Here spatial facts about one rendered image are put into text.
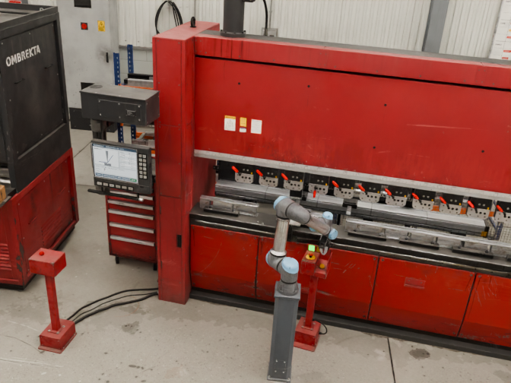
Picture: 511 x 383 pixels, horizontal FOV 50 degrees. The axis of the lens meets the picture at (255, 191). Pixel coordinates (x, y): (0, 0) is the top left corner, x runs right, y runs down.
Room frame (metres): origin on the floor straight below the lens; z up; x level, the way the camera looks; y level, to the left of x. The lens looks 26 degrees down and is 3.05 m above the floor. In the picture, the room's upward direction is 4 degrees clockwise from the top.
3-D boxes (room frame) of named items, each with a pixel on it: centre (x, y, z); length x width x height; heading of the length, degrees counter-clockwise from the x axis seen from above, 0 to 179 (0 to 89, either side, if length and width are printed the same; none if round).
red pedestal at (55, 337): (3.35, 1.49, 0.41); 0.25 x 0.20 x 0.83; 168
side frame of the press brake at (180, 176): (4.33, 0.59, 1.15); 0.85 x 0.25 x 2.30; 168
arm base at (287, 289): (3.15, -0.27, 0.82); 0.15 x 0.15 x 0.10
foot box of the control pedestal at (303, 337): (3.55, -0.49, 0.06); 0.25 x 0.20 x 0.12; 162
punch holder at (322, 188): (3.93, -0.50, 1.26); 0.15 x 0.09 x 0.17; 78
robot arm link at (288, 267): (3.16, -0.26, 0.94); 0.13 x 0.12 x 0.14; 38
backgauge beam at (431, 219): (4.17, -0.78, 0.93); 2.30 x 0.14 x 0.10; 78
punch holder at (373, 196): (3.85, -0.89, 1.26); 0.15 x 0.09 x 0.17; 78
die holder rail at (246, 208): (4.08, 0.21, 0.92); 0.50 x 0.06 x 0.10; 78
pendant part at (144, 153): (3.66, 0.97, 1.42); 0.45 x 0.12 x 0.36; 77
